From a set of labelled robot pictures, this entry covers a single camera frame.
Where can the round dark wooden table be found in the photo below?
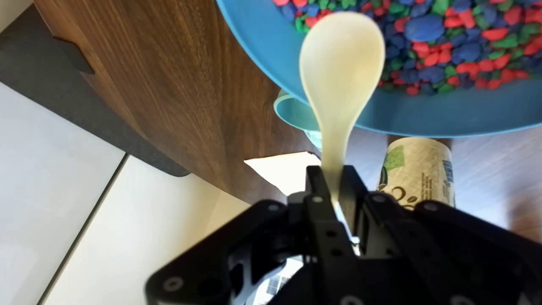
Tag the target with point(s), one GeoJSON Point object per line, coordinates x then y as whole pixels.
{"type": "Point", "coordinates": [186, 84]}

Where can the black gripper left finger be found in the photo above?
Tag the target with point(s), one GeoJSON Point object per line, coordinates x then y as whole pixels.
{"type": "Point", "coordinates": [271, 259]}

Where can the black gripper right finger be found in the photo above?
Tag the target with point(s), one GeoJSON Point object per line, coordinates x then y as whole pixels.
{"type": "Point", "coordinates": [440, 259]}

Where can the white paper napkin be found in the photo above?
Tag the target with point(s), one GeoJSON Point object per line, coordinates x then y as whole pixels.
{"type": "Point", "coordinates": [281, 169]}

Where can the light blue measuring scoop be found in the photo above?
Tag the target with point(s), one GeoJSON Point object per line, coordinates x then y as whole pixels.
{"type": "Point", "coordinates": [293, 115]}

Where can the white plastic spoon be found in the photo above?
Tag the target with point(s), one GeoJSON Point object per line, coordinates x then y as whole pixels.
{"type": "Point", "coordinates": [340, 72]}

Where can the printed paper cup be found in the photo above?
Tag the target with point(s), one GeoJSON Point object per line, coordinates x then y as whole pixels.
{"type": "Point", "coordinates": [416, 169]}

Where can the small coloured beads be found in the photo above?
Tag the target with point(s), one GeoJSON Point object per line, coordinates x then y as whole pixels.
{"type": "Point", "coordinates": [450, 44]}

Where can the blue and yellow bowl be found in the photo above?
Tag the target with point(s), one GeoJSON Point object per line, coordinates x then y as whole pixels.
{"type": "Point", "coordinates": [428, 115]}

